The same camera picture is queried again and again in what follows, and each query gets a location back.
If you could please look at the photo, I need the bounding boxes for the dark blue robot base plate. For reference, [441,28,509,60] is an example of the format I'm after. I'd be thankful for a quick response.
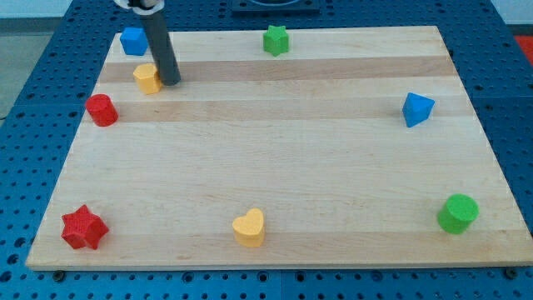
[229,0,321,14]

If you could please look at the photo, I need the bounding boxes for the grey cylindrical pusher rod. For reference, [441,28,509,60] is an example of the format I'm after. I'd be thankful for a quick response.
[141,9,182,86]

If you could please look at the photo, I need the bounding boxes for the green star block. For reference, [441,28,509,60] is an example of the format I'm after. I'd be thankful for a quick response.
[263,25,290,57]

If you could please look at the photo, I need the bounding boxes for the yellow hexagon block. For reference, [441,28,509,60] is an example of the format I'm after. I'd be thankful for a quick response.
[133,63,162,94]

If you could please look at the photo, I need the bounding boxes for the blue triangular prism block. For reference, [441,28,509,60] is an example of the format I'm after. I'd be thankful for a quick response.
[402,92,436,128]

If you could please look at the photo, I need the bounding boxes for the light wooden board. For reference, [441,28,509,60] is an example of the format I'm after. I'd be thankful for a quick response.
[26,26,532,271]

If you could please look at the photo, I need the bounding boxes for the red star block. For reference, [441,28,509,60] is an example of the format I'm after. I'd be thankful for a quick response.
[61,204,109,250]

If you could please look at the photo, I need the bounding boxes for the red cylinder block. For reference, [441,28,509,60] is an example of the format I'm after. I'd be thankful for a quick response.
[85,94,118,127]

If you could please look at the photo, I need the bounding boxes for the green cylinder block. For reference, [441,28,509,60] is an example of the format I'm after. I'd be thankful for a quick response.
[437,193,479,234]

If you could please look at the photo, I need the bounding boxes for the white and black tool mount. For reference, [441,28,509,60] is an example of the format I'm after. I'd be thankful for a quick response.
[114,0,165,15]

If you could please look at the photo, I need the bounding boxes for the blue cube block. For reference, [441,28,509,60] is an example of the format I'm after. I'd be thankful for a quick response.
[120,27,148,56]

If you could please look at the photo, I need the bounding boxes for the yellow heart block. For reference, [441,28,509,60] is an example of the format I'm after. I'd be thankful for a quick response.
[232,207,266,248]

